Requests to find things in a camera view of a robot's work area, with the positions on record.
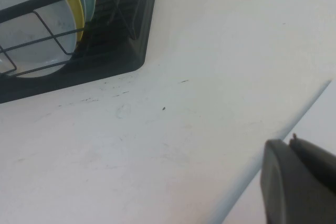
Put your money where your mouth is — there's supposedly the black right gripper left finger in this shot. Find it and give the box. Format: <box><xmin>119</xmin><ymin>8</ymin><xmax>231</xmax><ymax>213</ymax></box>
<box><xmin>259</xmin><ymin>138</ymin><xmax>336</xmax><ymax>224</ymax></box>

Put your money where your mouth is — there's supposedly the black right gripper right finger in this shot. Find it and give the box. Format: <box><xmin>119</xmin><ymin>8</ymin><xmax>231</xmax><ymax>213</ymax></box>
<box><xmin>289</xmin><ymin>133</ymin><xmax>336</xmax><ymax>194</ymax></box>

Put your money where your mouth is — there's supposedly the pale blue plate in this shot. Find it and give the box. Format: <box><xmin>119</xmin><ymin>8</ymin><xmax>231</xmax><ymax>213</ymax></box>
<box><xmin>0</xmin><ymin>0</ymin><xmax>79</xmax><ymax>78</ymax></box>

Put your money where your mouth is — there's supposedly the light blue plate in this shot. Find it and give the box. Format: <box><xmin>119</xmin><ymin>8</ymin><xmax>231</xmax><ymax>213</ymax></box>
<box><xmin>64</xmin><ymin>0</ymin><xmax>91</xmax><ymax>30</ymax></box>

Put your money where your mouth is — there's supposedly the yellow plate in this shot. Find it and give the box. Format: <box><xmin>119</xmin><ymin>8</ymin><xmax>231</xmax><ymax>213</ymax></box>
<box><xmin>43</xmin><ymin>0</ymin><xmax>85</xmax><ymax>44</ymax></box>

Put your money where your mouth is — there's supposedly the black plastic drain tray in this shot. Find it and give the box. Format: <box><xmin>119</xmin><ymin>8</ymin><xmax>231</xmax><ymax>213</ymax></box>
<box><xmin>0</xmin><ymin>0</ymin><xmax>160</xmax><ymax>104</ymax></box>

